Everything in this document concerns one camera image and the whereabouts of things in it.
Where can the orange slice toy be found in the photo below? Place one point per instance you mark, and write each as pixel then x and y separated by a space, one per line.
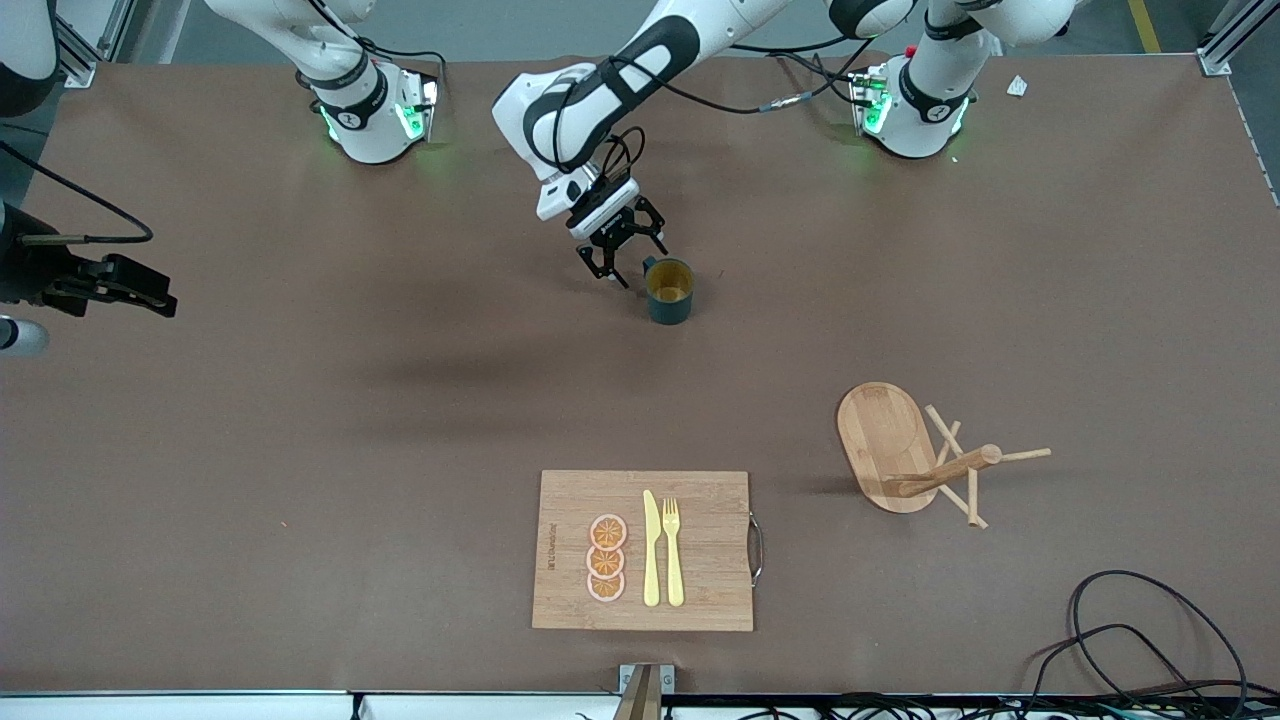
pixel 608 532
pixel 605 562

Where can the brown table cover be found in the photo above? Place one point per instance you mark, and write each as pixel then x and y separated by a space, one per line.
pixel 400 450

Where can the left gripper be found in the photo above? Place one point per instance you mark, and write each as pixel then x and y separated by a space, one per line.
pixel 617 231

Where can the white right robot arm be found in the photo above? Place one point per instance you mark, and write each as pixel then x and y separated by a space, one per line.
pixel 365 130

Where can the yellow plastic fork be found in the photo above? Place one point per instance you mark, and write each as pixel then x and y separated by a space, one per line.
pixel 674 570

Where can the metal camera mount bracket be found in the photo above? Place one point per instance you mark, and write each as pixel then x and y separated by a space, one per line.
pixel 645 685

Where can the white paper scrap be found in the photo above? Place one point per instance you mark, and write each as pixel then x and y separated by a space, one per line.
pixel 1017 86

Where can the bamboo cutting board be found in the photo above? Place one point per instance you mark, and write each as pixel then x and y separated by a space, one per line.
pixel 710 540

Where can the aluminium frame profile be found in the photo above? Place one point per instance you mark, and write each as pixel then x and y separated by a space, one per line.
pixel 1215 62
pixel 85 60

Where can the dark green cup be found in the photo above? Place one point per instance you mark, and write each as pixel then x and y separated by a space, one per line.
pixel 670 308

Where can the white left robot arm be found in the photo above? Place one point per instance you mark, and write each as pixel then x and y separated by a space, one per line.
pixel 560 110

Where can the wooden cup rack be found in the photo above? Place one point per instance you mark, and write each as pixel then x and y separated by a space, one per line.
pixel 880 440

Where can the yellow plastic knife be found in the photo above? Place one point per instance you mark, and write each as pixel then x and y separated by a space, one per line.
pixel 652 560

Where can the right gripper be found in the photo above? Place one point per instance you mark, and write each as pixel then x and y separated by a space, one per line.
pixel 30 268

